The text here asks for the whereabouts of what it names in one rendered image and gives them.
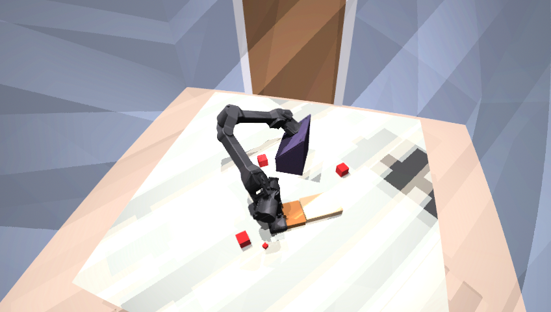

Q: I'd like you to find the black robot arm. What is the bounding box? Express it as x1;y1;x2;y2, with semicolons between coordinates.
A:
216;104;302;224

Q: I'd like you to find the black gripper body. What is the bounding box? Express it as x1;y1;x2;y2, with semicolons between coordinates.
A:
268;199;288;234

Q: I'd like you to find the brown square block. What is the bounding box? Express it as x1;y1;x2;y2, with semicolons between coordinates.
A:
281;200;306;229

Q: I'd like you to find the tan flat block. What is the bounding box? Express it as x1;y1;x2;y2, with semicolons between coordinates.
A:
300;190;344;223

